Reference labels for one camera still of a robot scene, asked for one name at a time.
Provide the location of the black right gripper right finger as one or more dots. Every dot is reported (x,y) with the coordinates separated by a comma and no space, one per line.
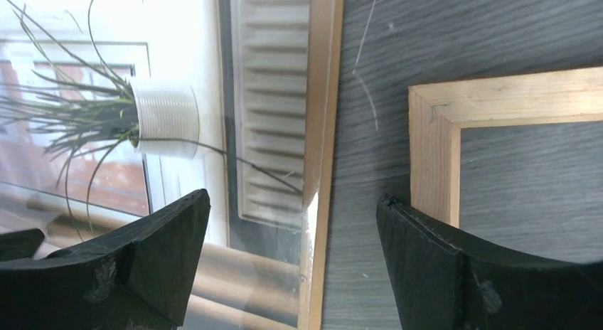
(445,278)

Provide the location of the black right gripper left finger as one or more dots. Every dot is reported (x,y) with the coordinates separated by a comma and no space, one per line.
(138,276)

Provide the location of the orange wooden picture frame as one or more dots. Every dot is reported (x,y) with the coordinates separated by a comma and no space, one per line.
(438,112)

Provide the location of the plant photo print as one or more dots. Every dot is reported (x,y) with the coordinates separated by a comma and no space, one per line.
(113,109)

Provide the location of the brown backing board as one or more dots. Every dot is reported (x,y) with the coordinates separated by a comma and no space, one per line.
(324,54)

